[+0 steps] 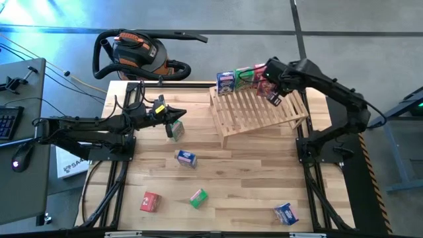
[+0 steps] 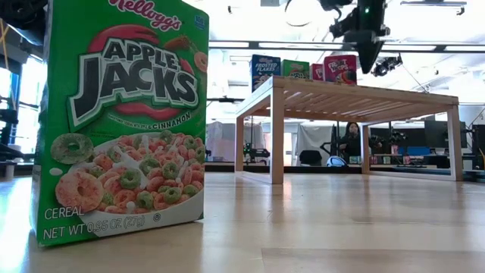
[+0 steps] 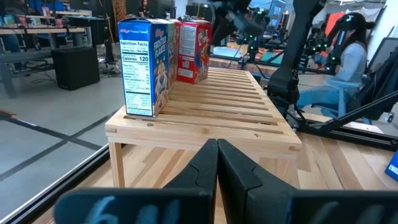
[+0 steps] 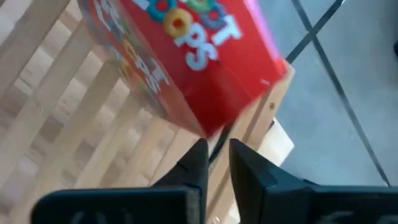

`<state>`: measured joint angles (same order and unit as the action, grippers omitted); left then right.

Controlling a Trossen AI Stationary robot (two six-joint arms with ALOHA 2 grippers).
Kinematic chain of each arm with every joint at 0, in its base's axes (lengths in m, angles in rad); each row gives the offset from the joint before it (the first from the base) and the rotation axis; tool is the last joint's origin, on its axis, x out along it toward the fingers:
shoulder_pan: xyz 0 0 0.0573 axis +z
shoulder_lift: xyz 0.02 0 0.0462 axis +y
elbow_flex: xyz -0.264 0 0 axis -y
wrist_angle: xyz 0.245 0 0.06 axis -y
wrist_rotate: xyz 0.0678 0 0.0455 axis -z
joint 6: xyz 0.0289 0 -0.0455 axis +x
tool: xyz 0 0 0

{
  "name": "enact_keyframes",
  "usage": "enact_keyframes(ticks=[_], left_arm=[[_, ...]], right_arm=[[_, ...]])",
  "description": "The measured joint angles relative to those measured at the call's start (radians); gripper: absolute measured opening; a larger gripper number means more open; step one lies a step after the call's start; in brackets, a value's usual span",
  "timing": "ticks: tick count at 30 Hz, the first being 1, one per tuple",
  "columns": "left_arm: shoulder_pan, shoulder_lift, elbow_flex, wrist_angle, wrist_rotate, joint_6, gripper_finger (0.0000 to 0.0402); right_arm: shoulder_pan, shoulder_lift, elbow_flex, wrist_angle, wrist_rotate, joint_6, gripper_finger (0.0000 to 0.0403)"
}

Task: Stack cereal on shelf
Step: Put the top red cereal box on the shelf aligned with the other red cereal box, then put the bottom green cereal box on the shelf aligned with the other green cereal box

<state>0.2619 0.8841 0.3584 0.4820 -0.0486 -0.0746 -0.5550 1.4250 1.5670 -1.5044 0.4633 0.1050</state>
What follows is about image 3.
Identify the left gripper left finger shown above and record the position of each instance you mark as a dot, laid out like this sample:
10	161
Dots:
186	205

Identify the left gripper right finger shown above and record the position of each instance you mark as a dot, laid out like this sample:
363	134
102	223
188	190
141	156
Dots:
248	205

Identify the blue Frosted Flakes cereal box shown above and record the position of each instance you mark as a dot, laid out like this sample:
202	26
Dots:
146	62
392	165

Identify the red Froot Loops cereal box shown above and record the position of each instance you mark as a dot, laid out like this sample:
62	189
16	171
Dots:
196	53

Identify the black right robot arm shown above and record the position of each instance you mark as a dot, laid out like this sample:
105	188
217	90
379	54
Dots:
289	62

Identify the wooden slatted shelf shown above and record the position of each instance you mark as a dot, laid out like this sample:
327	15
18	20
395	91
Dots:
217	105

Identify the person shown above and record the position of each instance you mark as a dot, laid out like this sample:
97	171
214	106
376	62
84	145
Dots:
143	9
351	65

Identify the black floor cabinet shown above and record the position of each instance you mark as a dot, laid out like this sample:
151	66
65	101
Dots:
76	68

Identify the black office chair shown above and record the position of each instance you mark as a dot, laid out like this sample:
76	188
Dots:
382	81

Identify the wooden workbench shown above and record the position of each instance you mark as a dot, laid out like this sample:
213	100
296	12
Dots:
40	30

